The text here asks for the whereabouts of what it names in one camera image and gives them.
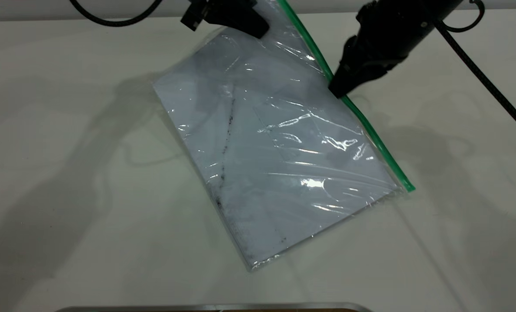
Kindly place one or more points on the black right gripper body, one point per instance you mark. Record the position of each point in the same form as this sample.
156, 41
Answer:
388, 34

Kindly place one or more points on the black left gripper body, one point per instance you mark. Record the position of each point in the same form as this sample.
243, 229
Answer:
223, 5

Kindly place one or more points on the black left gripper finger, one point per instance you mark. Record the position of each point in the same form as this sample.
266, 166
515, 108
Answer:
195, 19
245, 21

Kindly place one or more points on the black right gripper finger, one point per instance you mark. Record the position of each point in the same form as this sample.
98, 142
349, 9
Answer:
344, 82
376, 73

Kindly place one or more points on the clear plastic green-zip bag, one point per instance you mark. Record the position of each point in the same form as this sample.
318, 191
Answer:
284, 147

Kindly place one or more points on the grey metal rim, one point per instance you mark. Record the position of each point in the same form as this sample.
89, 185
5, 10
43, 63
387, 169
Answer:
214, 307

